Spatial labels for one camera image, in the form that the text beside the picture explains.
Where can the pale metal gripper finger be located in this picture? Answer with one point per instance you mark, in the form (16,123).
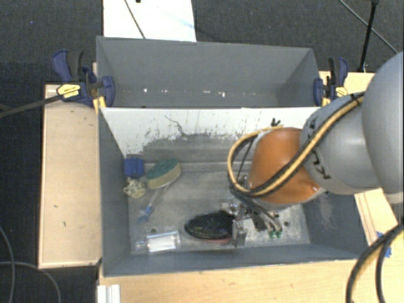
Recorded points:
(228,205)
(240,236)

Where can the green and yellow sponge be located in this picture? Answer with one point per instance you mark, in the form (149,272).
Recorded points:
(162,172)

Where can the clear stick with blue tip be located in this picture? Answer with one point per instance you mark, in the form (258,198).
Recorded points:
(151,207)

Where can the cream toy with dark marks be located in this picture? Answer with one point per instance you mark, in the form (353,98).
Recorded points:
(135,190)

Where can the blue ribbed block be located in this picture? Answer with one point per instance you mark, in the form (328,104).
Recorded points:
(134,167)

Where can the grey metal bin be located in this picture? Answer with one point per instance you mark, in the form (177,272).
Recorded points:
(195,74)

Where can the pale wood board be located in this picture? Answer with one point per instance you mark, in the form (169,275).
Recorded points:
(69,181)

